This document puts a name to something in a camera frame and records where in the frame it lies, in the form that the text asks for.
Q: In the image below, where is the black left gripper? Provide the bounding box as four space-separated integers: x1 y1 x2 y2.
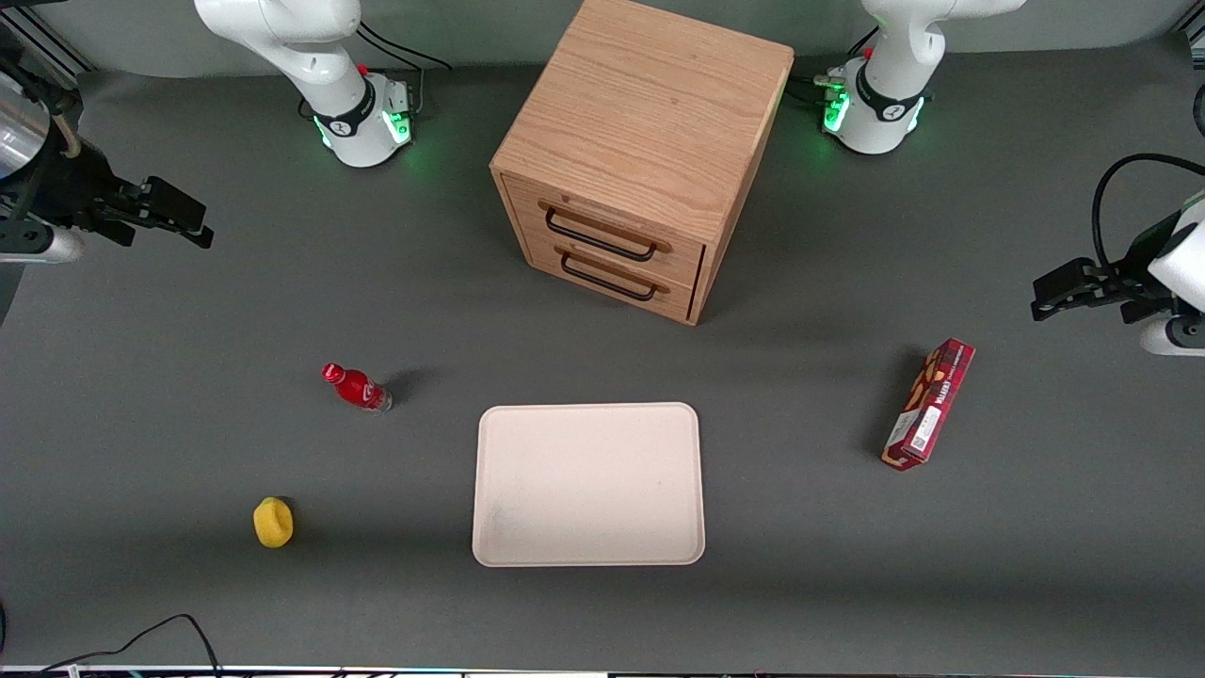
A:
1030 254 1178 327

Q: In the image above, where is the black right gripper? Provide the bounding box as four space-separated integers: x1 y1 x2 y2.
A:
58 171 216 250

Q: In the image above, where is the wooden drawer front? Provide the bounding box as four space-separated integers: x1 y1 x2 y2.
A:
500 173 707 287
513 229 703 322

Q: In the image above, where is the wooden drawer cabinet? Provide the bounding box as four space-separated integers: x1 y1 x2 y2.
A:
490 0 795 328

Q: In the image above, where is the red cookie box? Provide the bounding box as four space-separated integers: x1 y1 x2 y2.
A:
880 337 977 473

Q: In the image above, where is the red plastic bottle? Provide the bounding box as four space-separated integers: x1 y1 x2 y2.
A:
321 362 394 414

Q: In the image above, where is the yellow lemon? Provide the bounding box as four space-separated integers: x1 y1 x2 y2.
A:
252 496 296 550

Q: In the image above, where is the cream rectangular tray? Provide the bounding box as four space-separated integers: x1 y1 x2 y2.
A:
471 401 707 570

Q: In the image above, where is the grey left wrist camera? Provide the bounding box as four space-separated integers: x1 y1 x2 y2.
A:
1140 315 1205 358

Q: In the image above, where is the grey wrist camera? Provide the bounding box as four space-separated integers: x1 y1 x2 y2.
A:
0 222 86 266
1140 315 1205 358

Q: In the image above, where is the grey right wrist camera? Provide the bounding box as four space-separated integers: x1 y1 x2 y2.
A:
0 222 86 266

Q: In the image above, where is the black right arm base cable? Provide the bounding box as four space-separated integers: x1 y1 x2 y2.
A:
355 20 454 73

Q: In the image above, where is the black arm base cable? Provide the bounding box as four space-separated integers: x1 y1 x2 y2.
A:
788 26 882 106
355 20 454 73

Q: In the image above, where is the black left arm base cable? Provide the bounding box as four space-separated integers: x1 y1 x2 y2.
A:
788 26 882 106

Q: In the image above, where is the black thin table cable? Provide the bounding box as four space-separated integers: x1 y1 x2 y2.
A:
36 613 225 678

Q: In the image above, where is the black metal drawer handle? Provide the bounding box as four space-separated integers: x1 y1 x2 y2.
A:
543 207 659 264
559 251 661 303

